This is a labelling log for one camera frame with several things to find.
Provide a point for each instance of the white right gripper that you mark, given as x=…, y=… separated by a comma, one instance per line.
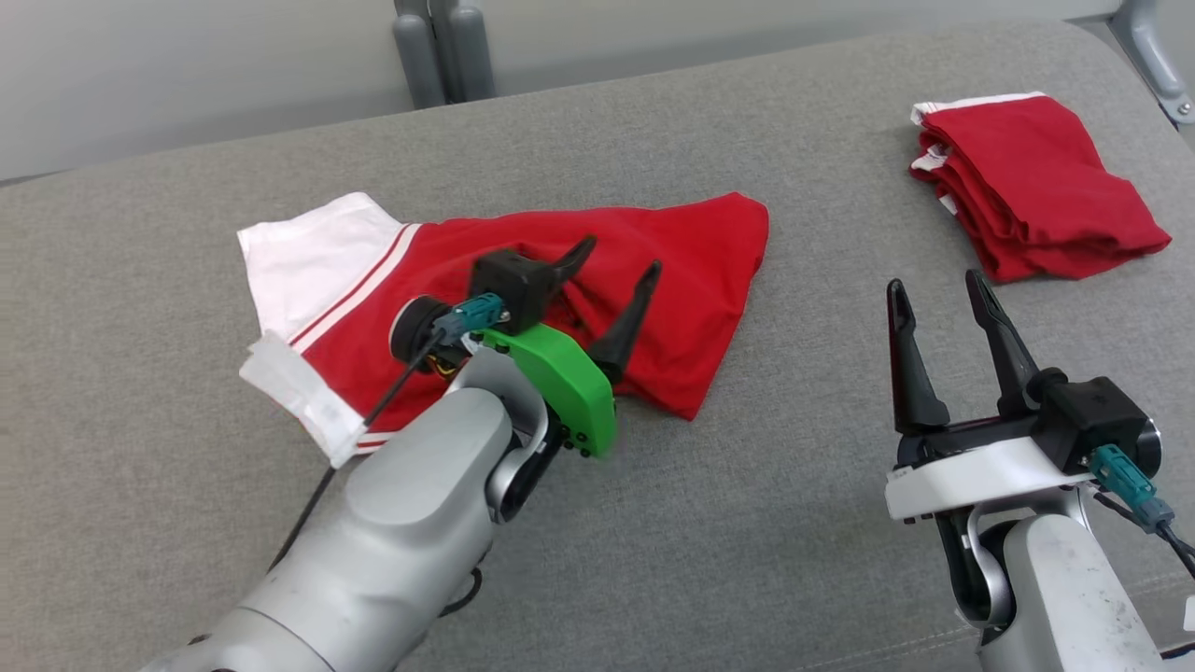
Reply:
x=971, y=476

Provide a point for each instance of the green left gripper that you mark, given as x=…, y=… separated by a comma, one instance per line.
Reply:
x=569, y=392

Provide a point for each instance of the red shirt with white sleeves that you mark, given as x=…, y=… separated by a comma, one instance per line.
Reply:
x=672, y=271

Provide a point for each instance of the red shorts with white stripes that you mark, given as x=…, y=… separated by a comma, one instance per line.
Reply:
x=1036, y=177

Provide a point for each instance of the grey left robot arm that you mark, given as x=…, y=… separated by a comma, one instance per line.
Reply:
x=411, y=523

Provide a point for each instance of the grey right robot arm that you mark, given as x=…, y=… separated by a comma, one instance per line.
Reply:
x=1064, y=597

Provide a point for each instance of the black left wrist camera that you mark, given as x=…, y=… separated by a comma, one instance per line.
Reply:
x=513, y=280

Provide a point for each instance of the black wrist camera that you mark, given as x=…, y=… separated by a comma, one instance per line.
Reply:
x=1092, y=415
x=513, y=280

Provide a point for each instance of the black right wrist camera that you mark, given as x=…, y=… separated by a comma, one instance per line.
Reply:
x=1092, y=415

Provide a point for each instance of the grey upright post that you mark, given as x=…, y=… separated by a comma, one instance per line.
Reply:
x=415, y=47
x=467, y=47

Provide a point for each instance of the grey angled metal bracket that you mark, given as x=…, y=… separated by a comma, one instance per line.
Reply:
x=1153, y=56

